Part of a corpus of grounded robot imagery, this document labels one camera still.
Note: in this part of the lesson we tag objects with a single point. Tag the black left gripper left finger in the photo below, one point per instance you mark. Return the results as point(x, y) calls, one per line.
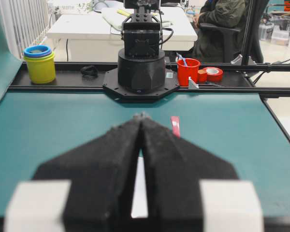
point(87, 189)

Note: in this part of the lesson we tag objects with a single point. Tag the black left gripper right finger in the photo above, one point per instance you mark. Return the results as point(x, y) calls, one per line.
point(192, 190)

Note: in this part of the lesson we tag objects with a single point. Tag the red spoon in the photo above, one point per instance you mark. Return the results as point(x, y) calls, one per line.
point(175, 121)

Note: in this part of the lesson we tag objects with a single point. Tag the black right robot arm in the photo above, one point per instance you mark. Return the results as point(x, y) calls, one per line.
point(141, 62)

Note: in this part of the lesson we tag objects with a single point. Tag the small red block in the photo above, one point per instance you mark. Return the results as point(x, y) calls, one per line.
point(202, 76)

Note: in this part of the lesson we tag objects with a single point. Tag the red plastic cup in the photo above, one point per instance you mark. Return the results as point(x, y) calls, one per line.
point(187, 69)

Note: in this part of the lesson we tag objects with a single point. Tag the red tape roll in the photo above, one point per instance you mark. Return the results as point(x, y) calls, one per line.
point(214, 74)

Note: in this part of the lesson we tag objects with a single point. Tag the blue toothbrush in cup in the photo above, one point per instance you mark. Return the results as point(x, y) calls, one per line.
point(180, 57)

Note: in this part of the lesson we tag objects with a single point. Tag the stacked yellow-green blue cups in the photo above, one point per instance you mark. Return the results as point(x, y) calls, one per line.
point(40, 64)

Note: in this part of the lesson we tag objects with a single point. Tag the white desk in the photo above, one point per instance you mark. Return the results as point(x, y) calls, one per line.
point(89, 38)

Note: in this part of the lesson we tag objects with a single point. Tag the silver corner bracket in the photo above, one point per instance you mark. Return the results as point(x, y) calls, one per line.
point(192, 85)

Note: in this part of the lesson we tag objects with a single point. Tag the black aluminium frame rail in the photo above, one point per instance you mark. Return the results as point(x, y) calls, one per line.
point(236, 79)

